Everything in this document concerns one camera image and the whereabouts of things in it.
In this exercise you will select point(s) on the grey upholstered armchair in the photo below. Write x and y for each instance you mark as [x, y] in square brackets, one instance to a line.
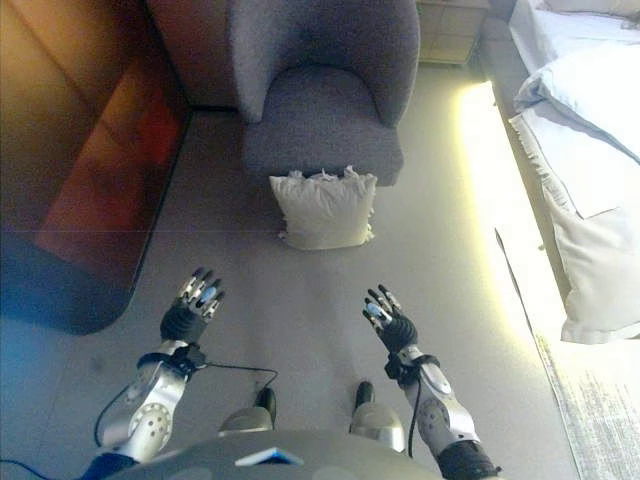
[325, 85]

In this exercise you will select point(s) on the brown wooden cabinet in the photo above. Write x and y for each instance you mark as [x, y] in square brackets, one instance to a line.
[85, 150]

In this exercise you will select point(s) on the grey robot torso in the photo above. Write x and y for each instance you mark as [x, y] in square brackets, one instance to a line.
[285, 457]

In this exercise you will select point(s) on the silver right robot leg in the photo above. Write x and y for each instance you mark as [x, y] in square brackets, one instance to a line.
[375, 415]

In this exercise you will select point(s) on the light wooden nightstand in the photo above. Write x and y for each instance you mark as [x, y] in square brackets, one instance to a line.
[450, 31]

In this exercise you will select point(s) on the white bed pillow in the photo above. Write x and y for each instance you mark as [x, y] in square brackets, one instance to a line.
[595, 95]

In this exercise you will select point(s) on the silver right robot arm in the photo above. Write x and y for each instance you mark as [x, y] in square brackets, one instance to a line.
[442, 405]

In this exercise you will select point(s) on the bed with white linen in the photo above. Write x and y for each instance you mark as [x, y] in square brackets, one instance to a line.
[575, 165]

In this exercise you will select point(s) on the white fringed cushion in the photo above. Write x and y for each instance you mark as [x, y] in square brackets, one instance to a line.
[325, 210]

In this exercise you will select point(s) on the silver robot leg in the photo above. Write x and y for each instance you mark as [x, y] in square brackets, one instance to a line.
[252, 412]
[375, 415]

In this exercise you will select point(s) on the grey patterned rug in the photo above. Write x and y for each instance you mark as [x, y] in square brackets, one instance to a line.
[595, 400]

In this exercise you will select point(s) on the silver left robot leg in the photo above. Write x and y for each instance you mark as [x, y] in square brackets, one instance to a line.
[252, 412]

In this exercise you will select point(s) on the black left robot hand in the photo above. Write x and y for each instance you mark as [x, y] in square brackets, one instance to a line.
[186, 320]

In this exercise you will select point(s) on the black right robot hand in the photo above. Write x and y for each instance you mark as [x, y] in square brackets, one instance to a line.
[395, 325]

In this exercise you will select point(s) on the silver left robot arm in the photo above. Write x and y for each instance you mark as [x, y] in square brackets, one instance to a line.
[150, 400]

